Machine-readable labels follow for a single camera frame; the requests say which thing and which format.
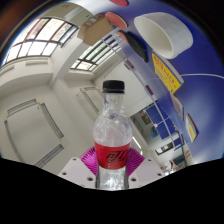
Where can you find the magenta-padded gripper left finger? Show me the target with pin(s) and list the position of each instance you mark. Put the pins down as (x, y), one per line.
(76, 170)

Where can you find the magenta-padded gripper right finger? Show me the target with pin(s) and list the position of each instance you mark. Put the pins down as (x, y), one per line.
(146, 170)

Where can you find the clear bottle with red label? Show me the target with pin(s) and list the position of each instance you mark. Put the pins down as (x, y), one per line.
(112, 140)

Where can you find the person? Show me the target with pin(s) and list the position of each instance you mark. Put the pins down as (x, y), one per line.
(171, 165)

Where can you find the blue partition screens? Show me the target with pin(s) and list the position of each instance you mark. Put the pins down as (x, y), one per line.
(163, 125)

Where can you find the grey book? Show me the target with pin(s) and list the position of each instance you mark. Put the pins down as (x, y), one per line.
(177, 106)

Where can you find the large yellow book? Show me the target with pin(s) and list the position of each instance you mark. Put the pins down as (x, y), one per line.
(166, 73)

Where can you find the black-framed glass door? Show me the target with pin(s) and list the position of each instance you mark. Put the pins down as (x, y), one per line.
(93, 56)

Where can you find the large black-framed window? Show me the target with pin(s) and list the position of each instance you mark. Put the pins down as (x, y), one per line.
(40, 43)

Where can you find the white mug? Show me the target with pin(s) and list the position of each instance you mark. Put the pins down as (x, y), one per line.
(170, 31)

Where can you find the flat round red coaster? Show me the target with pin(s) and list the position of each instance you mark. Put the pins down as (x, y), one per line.
(119, 2)

